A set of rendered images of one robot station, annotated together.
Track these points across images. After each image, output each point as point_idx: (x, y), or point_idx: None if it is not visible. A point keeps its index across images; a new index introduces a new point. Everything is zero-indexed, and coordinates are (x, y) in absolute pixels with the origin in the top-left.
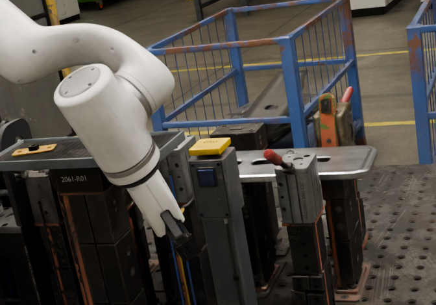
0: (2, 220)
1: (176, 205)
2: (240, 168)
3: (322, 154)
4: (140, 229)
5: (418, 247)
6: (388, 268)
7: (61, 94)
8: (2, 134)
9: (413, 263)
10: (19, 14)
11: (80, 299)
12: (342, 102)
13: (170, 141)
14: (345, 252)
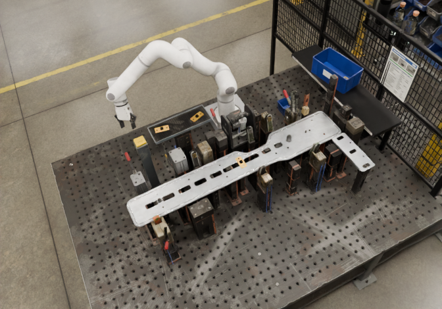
0: (235, 134)
1: (116, 114)
2: (173, 187)
3: (150, 210)
4: (230, 189)
5: (144, 265)
6: (146, 246)
7: (116, 77)
8: (221, 115)
9: (140, 254)
10: (130, 66)
11: None
12: (166, 241)
13: (152, 135)
14: None
